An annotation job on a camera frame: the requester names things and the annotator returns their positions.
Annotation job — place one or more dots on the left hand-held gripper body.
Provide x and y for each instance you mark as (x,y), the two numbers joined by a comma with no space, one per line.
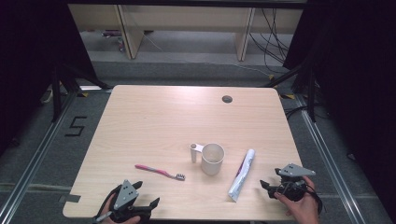
(126,194)

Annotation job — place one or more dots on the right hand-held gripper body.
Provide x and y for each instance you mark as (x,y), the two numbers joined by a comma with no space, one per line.
(294,170)

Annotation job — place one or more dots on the pink toothbrush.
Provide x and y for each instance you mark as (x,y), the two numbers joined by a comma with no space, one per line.
(157,170)

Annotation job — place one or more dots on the white toothpaste tube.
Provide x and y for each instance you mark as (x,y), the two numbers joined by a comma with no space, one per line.
(243,174)

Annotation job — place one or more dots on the person's left hand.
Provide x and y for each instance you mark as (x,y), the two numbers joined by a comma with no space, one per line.
(107,203)

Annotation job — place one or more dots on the person's right hand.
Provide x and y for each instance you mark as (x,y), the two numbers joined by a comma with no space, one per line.
(302,208)

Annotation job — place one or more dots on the silver plug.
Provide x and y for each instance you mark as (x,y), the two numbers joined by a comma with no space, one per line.
(102,217)

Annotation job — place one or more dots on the black tape strip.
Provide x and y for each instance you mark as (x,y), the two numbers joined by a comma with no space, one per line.
(70,198)

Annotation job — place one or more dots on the yellow black tape piece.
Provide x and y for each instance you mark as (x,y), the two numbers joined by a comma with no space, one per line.
(287,96)
(82,94)

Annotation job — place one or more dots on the black metal stand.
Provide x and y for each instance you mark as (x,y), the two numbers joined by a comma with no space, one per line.
(56,93)
(311,93)

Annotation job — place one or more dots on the black curtain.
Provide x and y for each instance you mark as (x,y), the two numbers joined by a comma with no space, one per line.
(28,62)
(358,77)

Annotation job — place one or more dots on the small colourful clutter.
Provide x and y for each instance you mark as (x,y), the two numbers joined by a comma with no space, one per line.
(120,42)

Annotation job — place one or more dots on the aluminium floor rail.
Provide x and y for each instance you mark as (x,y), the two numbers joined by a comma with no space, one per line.
(330,161)
(37,155)

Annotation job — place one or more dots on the light wooden desk frame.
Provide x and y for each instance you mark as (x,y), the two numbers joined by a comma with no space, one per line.
(186,17)

